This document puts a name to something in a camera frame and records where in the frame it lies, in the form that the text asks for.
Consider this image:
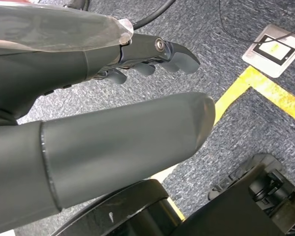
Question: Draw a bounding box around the clear plastic hand shield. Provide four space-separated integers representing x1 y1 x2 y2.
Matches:
0 2 134 53

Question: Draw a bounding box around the black robot foot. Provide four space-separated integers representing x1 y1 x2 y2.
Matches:
171 153 295 236

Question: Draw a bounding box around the black robot leg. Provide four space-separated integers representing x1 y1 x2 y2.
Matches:
50 178 183 236

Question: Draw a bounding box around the metal floor socket plate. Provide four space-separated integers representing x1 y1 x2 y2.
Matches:
242 24 295 79

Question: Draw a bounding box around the thick black cable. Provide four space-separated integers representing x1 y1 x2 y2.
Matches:
132 0 177 30

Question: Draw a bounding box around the thin black floor cable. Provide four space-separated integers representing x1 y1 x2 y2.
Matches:
218 0 295 44

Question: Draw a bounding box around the yellow floor tape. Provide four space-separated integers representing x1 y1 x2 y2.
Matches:
149 65 295 222

